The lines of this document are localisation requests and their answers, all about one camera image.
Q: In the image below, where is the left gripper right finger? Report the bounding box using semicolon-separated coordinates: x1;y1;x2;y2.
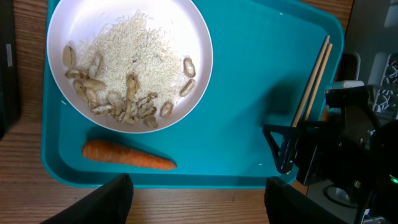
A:
264;177;346;224

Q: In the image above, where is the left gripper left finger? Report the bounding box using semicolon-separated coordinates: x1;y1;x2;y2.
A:
44;174;134;224

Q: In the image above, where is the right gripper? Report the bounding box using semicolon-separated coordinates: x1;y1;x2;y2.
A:
262;86;397;223

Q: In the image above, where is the wooden chopstick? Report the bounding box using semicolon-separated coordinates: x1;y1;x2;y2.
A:
304;43;333;120
292;35;330;127

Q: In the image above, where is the white plate with food scraps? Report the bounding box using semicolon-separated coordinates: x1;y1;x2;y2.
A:
47;0;213;133

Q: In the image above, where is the grey dishwasher rack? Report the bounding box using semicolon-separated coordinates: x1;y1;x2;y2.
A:
345;0;397;123

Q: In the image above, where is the orange carrot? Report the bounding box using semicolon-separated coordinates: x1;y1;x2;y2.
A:
82;140;177;170

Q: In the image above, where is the teal serving tray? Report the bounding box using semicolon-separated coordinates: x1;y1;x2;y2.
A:
41;1;344;189

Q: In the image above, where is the black tray bin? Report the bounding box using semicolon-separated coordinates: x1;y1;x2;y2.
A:
0;0;21;139

